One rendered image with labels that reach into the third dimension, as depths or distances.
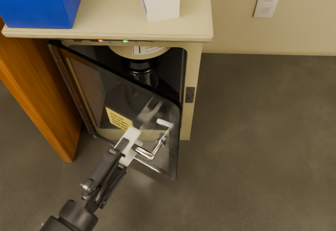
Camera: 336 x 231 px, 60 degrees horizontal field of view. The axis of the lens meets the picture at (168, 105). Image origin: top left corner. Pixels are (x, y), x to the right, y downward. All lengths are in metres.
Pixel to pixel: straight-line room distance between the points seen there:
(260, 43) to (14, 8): 0.98
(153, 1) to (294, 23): 0.85
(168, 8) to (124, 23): 0.07
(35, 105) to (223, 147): 0.58
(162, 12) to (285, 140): 0.71
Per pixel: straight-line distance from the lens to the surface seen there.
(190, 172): 0.93
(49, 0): 0.45
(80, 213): 0.61
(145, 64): 0.75
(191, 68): 0.67
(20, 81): 0.67
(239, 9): 1.13
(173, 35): 0.45
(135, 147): 0.67
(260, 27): 1.20
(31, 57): 0.71
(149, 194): 0.91
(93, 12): 0.50
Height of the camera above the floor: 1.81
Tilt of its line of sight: 56 degrees down
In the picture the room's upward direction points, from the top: straight up
